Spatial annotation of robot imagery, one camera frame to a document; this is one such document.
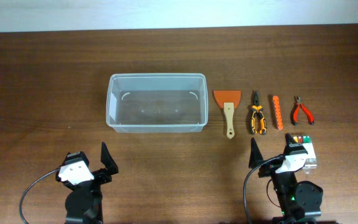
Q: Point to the orange bit holder strip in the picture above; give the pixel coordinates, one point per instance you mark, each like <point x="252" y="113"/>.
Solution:
<point x="278" y="114"/>

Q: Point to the orange black combination pliers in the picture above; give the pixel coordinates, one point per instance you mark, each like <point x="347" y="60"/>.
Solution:
<point x="257" y="112"/>

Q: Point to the orange scraper wooden handle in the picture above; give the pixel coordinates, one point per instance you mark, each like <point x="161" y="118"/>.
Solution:
<point x="228" y="100"/>

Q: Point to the clear screwdriver set pack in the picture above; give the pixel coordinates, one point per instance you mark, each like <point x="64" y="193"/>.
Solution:
<point x="309" y="160"/>

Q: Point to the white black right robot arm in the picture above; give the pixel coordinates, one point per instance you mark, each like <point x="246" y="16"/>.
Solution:
<point x="299" y="201"/>

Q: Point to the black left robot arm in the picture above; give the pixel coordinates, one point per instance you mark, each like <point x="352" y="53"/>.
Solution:
<point x="84" y="203"/>

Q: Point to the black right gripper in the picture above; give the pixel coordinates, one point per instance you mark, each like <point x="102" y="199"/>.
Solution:
<point x="256" y="158"/>

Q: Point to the clear plastic container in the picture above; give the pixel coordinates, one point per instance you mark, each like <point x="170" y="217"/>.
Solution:
<point x="157" y="102"/>

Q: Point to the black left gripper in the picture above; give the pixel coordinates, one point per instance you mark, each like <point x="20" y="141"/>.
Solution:
<point x="105" y="176"/>

